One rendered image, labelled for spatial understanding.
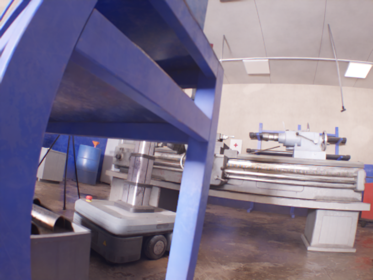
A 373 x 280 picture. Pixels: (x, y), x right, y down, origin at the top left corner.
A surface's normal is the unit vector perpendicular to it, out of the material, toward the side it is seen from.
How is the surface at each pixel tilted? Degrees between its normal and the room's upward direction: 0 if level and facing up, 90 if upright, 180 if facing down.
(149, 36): 180
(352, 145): 90
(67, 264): 90
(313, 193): 90
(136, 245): 90
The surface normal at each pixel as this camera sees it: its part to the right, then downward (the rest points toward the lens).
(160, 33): -0.15, 0.97
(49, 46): 0.90, 0.06
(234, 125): -0.42, -0.24
